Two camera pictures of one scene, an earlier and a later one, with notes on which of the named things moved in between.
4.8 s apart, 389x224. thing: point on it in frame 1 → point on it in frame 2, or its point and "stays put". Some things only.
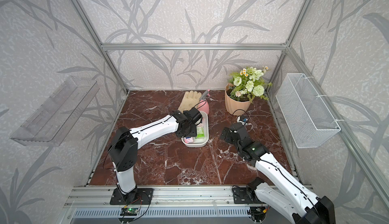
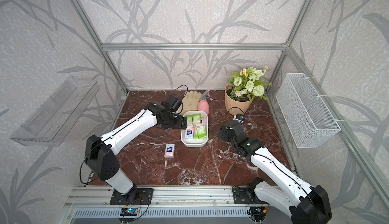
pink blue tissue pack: [188, 140] → [169, 150]
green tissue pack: [200, 133] stays put
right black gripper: [227, 138] stays put
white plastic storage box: [201, 142] stays put
